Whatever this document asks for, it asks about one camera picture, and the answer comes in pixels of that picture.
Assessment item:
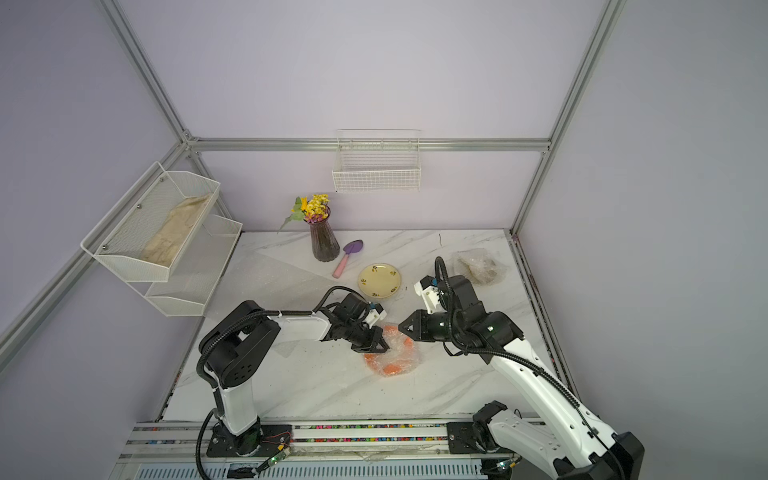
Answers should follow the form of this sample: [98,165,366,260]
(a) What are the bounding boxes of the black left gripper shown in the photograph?
[343,322,389,356]

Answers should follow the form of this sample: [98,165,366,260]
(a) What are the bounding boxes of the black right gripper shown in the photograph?
[393,309,464,342]

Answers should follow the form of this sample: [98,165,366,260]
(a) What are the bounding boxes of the orange dinner plate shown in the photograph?
[364,325,416,377]

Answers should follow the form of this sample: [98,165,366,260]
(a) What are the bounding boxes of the clear bubble wrap sheet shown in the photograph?
[453,248,507,286]
[204,253,335,331]
[361,323,423,379]

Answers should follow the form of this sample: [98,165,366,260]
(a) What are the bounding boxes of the yellow patterned dinner plate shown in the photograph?
[458,255,500,285]

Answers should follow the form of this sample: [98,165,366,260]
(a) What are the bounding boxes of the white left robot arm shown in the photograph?
[195,286,389,457]

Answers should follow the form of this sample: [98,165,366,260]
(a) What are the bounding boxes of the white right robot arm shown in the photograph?
[398,257,645,479]

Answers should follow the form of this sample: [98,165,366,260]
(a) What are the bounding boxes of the cream floral dinner plate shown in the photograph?
[358,263,402,299]

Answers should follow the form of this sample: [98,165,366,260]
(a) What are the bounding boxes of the yellow artificial flowers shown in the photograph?
[280,194,330,229]

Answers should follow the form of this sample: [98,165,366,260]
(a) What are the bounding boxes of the beige cloth in shelf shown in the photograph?
[140,194,211,267]

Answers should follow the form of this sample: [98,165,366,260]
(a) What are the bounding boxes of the white mesh two-tier shelf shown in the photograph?
[81,162,242,317]

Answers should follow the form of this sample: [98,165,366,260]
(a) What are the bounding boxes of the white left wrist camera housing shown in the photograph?
[364,304,387,328]

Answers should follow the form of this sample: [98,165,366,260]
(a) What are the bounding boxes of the white wire wall basket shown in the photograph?
[332,129,422,194]

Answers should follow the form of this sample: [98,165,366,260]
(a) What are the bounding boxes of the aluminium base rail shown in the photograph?
[107,416,628,480]

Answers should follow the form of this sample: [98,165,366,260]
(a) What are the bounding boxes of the aluminium frame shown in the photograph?
[1,1,606,428]

